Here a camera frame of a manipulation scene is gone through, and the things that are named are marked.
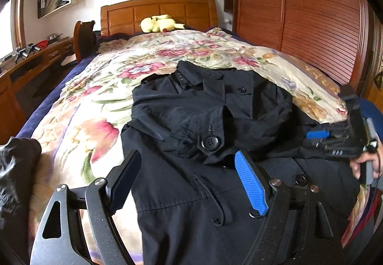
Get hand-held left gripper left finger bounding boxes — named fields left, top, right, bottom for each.
left=30, top=150, right=142, bottom=265

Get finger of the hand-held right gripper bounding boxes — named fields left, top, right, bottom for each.
left=305, top=139, right=360, bottom=159
left=306, top=121, right=350, bottom=140

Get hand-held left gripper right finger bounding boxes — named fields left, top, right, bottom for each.
left=234, top=150, right=334, bottom=265

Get black double-breasted coat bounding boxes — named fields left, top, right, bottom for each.
left=121, top=61, right=374, bottom=265

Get person's right hand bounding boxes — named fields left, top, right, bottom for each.
left=349, top=150, right=383, bottom=181

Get blue cloth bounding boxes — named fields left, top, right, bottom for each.
left=357, top=99, right=383, bottom=146

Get red cloth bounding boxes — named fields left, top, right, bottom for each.
left=341, top=184, right=378, bottom=249

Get floral blanket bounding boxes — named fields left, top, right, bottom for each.
left=28, top=28, right=349, bottom=265

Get crumpled dark shiny cloth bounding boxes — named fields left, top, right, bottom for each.
left=0, top=137, right=43, bottom=254

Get wooden slatted wardrobe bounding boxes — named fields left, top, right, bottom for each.
left=224, top=0, right=383, bottom=96

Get dark pillow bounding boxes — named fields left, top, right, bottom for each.
left=97, top=32, right=129, bottom=44

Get wooden chair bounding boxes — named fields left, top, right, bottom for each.
left=73, top=20, right=96, bottom=64

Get long wooden desk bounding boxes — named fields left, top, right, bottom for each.
left=0, top=36, right=76, bottom=134

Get yellow plush toy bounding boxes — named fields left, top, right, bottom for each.
left=140, top=14, right=185, bottom=34

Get black devices on desk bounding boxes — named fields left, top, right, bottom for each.
left=13, top=43, right=41, bottom=61

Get wooden bed headboard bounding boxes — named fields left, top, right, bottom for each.
left=100, top=0, right=217, bottom=37

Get window with wooden frame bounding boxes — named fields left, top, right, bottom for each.
left=0, top=0, right=26, bottom=58

